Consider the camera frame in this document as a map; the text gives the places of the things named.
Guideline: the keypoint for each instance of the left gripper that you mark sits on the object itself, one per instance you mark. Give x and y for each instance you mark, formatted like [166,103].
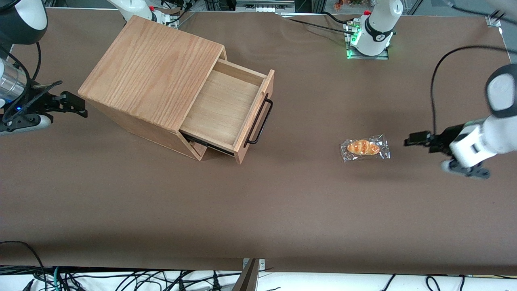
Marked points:
[443,138]

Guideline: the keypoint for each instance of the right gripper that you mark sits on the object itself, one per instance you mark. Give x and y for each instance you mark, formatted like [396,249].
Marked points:
[40,103]

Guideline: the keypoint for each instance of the wooden drawer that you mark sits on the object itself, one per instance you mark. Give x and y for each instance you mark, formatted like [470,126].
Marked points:
[222,105]

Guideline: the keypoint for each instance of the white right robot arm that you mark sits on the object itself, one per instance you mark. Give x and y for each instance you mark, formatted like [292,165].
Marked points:
[20,20]

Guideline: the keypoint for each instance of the light wooden drawer cabinet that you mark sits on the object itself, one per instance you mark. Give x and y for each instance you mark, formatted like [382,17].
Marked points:
[153,72]

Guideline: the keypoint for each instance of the croissant in clear plastic wrap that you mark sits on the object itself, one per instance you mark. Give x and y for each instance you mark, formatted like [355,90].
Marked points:
[363,147]

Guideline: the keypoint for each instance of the orange background object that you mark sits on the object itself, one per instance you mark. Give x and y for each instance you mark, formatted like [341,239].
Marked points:
[343,4]

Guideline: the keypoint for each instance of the dark metal pole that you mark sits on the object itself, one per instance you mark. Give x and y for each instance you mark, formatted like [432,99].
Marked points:
[246,281]

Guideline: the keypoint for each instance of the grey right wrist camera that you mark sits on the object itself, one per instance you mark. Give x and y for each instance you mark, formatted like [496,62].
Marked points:
[28,122]

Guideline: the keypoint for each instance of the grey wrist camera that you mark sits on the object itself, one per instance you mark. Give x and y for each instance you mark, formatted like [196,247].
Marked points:
[468,169]
[28,122]

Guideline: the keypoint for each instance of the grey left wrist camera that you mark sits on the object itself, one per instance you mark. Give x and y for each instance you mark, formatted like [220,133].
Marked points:
[468,169]

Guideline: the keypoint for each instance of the small metal corner bracket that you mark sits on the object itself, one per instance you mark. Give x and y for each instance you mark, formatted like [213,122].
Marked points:
[494,21]

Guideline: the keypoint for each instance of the small metal edge bracket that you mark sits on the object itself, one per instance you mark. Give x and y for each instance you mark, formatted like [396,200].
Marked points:
[261,264]

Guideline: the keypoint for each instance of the aluminium frame equipment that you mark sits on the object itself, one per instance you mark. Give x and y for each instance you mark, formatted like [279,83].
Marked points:
[264,6]

